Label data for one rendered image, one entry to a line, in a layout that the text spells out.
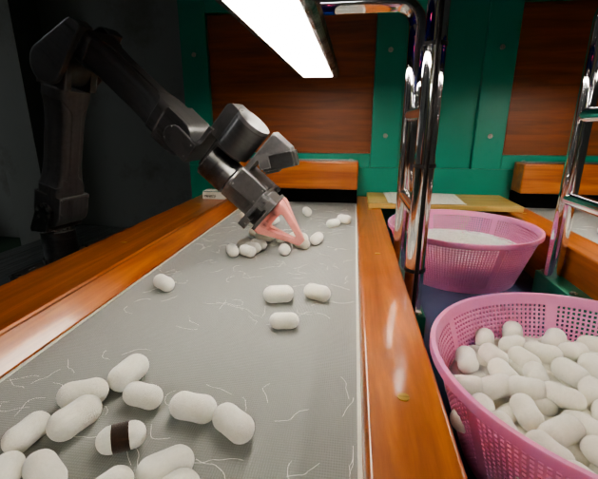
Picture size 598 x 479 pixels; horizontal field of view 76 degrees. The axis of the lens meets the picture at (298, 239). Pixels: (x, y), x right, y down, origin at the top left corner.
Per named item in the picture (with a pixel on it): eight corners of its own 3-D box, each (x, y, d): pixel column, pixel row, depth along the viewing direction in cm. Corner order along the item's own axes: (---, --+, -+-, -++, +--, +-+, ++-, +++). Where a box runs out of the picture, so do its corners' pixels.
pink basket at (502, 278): (481, 318, 56) (491, 257, 54) (356, 265, 77) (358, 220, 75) (563, 278, 71) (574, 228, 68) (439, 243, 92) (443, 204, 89)
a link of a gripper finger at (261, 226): (318, 221, 68) (279, 185, 67) (314, 232, 61) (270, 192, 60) (293, 247, 70) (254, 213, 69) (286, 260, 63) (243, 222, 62)
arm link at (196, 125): (222, 132, 65) (97, 12, 67) (193, 133, 57) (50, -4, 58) (186, 184, 70) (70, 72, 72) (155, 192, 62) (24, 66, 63)
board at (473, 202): (368, 208, 87) (368, 202, 87) (366, 196, 101) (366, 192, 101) (524, 212, 83) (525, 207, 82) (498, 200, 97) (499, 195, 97)
